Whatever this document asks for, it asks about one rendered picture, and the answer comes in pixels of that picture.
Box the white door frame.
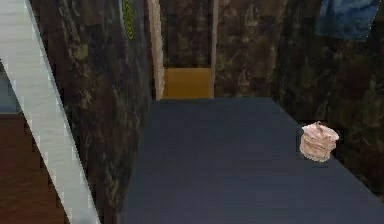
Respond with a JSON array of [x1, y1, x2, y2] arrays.
[[0, 0, 102, 224]]

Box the pink round ribbed basket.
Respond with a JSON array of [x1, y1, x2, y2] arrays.
[[298, 120, 340, 163]]

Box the green patterned wall picture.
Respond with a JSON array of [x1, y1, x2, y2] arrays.
[[121, 0, 136, 41]]

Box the blue framed wall picture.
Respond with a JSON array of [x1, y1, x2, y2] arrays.
[[314, 0, 382, 42]]

